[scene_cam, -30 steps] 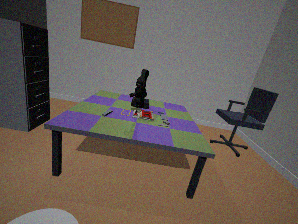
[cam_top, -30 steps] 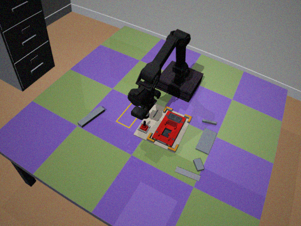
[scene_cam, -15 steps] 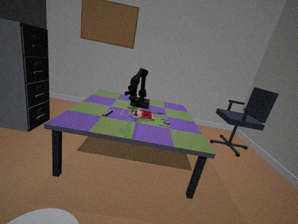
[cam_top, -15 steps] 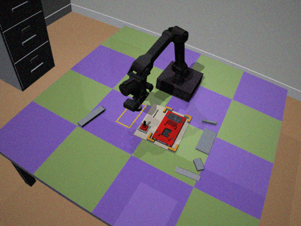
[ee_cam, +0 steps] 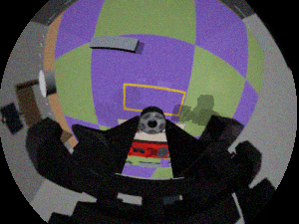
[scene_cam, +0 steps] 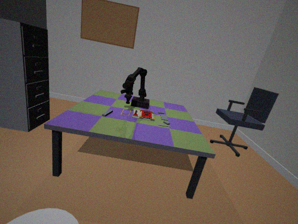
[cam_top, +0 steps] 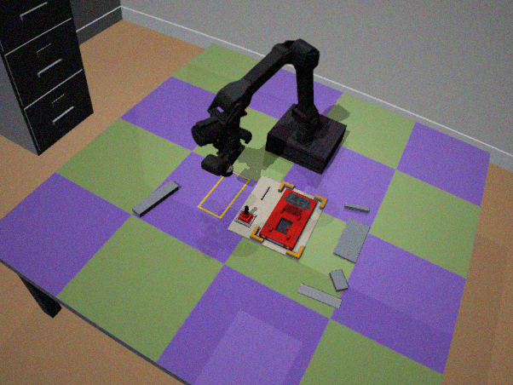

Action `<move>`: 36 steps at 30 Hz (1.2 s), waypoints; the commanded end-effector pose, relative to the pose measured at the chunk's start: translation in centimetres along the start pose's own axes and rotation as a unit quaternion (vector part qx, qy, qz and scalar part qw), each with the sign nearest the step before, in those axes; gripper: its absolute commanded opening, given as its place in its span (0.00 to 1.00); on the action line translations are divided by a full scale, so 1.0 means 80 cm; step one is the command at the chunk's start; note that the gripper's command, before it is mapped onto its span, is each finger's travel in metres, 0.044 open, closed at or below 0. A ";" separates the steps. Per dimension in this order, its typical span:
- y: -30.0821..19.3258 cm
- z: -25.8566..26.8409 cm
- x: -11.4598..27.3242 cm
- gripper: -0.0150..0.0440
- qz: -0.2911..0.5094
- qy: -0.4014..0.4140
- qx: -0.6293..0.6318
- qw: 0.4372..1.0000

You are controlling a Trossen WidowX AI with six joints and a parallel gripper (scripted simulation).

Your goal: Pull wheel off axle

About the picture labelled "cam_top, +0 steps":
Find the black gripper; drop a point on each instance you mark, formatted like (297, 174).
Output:
(229, 149)

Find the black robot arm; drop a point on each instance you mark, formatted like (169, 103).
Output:
(235, 97)

